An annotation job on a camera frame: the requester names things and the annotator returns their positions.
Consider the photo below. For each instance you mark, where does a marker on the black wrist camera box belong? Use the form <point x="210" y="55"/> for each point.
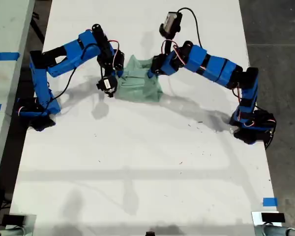
<point x="170" y="23"/>
<point x="107" y="84"/>

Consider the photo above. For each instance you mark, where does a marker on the small black block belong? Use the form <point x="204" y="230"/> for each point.
<point x="150" y="233"/>

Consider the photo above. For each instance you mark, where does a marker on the pale grey tube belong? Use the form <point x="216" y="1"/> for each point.
<point x="273" y="231"/>
<point x="7" y="232"/>

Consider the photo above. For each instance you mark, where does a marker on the long blue tape strip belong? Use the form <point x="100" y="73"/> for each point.
<point x="5" y="56"/>

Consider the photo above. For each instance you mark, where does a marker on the square blue tape piece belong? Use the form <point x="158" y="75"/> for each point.
<point x="270" y="202"/>

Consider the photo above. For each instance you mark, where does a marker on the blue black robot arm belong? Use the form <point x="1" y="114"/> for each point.
<point x="71" y="52"/>
<point x="218" y="66"/>

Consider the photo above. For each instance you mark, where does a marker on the black camera stalk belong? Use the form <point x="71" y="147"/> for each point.
<point x="168" y="44"/>
<point x="108" y="73"/>

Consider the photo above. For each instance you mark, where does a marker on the black stand leg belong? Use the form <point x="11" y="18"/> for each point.
<point x="39" y="32"/>

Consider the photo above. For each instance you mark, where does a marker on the black box on grey plate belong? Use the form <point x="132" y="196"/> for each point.
<point x="13" y="219"/>

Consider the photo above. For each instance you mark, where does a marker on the grey metal plate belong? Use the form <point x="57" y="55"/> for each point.
<point x="30" y="225"/>

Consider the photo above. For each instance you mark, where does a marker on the pale green T-shirt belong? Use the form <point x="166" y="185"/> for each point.
<point x="135" y="88"/>

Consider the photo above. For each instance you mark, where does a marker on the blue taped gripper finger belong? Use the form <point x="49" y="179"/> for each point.
<point x="120" y="74"/>
<point x="151" y="75"/>

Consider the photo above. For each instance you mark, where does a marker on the pale grey side table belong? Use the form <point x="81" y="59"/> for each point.
<point x="5" y="24"/>

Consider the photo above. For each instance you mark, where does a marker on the white metal plate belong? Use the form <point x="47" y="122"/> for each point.
<point x="256" y="217"/>

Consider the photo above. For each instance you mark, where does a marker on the black box on white plate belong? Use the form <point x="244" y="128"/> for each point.
<point x="273" y="217"/>

